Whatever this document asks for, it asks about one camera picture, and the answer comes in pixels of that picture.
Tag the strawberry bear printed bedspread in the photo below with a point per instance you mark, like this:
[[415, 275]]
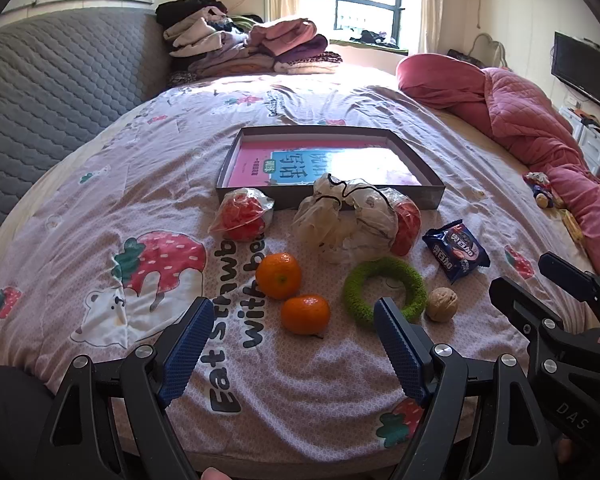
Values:
[[130, 185]]

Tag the yellow flat packet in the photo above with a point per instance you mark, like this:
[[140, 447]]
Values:
[[574, 227]]

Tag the green windowsill mat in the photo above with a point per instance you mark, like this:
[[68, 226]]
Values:
[[400, 50]]

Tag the dark cloth on windowsill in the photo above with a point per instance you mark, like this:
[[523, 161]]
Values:
[[375, 37]]

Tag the grey cardboard box tray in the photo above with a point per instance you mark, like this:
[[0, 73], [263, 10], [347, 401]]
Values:
[[290, 195]]

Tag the person's right hand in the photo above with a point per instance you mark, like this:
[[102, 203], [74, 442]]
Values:
[[564, 452]]

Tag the black flat television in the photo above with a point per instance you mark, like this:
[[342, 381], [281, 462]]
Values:
[[582, 70]]

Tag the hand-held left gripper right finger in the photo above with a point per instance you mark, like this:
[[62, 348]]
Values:
[[397, 350]]

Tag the pink quilted duvet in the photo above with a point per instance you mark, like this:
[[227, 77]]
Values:
[[520, 120]]

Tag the dark blue snack packet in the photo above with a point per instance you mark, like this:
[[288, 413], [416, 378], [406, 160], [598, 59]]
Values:
[[455, 250]]

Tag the person's left hand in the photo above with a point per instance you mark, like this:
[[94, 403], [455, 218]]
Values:
[[215, 474]]

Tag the white drawer cabinet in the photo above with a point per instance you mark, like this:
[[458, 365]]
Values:
[[592, 140]]

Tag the black bag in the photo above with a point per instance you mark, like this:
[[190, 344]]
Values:
[[462, 55]]

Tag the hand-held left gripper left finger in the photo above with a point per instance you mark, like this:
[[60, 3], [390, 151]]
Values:
[[192, 350]]

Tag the grey quilted headboard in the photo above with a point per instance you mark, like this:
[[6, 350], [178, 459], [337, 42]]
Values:
[[55, 85]]

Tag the small colourful stuffed toy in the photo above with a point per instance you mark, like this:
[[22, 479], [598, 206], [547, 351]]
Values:
[[542, 190]]

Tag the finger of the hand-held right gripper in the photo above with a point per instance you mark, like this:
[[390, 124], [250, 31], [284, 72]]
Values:
[[515, 300], [575, 277]]

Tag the orange mandarin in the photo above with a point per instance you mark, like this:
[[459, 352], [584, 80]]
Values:
[[305, 314], [278, 275]]

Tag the brown walnut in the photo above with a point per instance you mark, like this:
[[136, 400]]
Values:
[[442, 304]]

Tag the pile of folded clothes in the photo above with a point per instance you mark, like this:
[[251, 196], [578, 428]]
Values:
[[240, 45]]

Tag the clear bag of red snacks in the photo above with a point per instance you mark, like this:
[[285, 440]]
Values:
[[407, 225], [240, 215]]

